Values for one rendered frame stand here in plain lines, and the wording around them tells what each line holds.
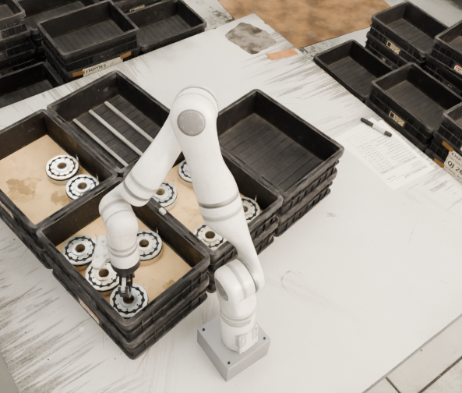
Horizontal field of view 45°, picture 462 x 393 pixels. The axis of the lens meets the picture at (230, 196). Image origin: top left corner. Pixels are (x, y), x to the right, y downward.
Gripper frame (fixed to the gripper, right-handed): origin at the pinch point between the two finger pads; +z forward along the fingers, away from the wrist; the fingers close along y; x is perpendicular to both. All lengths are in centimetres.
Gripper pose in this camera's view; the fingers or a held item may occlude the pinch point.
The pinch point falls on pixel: (128, 284)
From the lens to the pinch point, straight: 154.8
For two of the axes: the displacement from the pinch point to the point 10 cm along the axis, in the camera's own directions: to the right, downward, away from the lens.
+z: -0.6, 6.1, 7.9
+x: -10.0, -0.6, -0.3
